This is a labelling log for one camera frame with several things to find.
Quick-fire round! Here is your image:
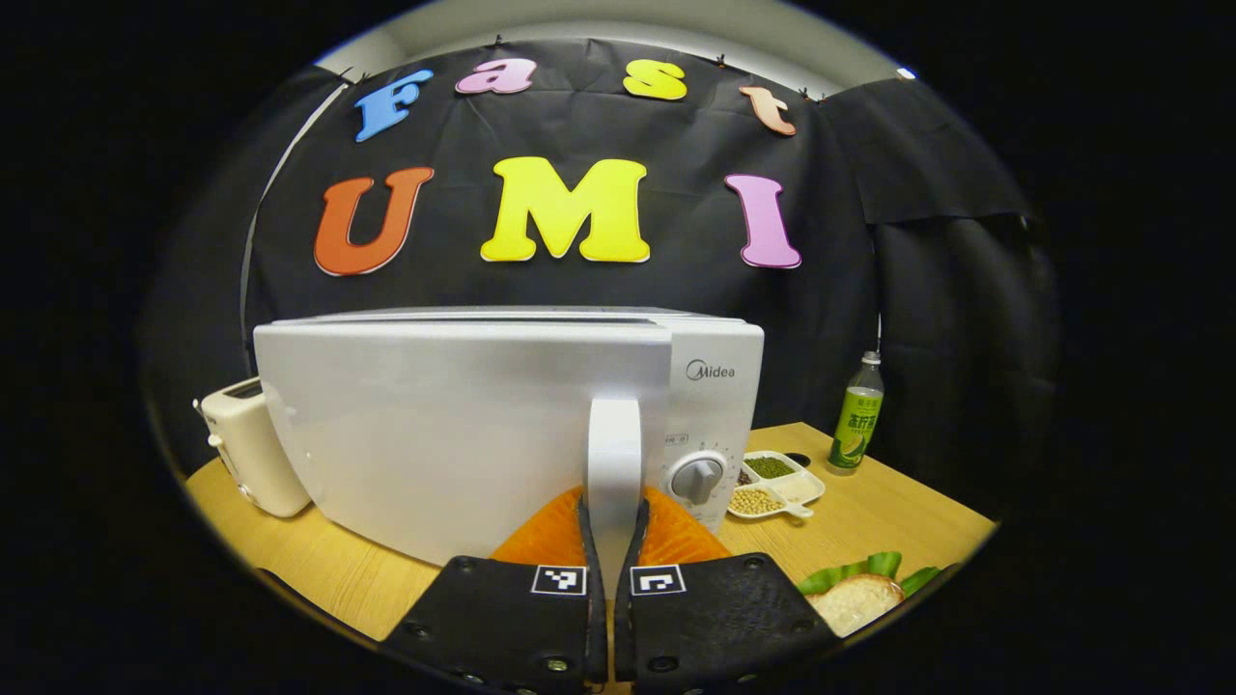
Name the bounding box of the lettuce sandwich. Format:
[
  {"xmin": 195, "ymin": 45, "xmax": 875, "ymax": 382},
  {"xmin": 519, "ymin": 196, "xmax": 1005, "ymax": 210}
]
[{"xmin": 798, "ymin": 551, "xmax": 957, "ymax": 638}]

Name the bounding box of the black backdrop cloth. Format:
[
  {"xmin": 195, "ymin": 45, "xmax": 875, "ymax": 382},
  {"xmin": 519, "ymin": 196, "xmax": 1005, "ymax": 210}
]
[{"xmin": 140, "ymin": 39, "xmax": 1058, "ymax": 522}]

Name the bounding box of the white microwave oven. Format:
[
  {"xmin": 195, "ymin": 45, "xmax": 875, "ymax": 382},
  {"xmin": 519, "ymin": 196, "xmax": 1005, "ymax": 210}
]
[{"xmin": 253, "ymin": 306, "xmax": 765, "ymax": 568}]

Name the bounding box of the white divided dish with beans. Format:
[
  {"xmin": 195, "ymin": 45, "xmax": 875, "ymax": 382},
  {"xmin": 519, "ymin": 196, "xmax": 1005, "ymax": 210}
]
[{"xmin": 726, "ymin": 450, "xmax": 828, "ymax": 522}]

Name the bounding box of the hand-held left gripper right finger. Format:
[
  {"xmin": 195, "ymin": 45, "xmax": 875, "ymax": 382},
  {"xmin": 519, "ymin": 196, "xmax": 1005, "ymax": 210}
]
[{"xmin": 614, "ymin": 486, "xmax": 839, "ymax": 695}]

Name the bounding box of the cream toaster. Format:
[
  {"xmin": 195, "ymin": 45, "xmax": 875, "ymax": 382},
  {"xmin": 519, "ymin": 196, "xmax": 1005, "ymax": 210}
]
[{"xmin": 193, "ymin": 377, "xmax": 312, "ymax": 518}]

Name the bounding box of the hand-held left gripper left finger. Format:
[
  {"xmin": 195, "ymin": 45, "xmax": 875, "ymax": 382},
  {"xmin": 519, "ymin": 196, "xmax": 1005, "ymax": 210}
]
[{"xmin": 381, "ymin": 486, "xmax": 609, "ymax": 695}]

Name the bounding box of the green drink bottle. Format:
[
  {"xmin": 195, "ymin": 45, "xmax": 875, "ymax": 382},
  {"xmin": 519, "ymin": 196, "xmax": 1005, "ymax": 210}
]
[{"xmin": 828, "ymin": 350, "xmax": 885, "ymax": 476}]

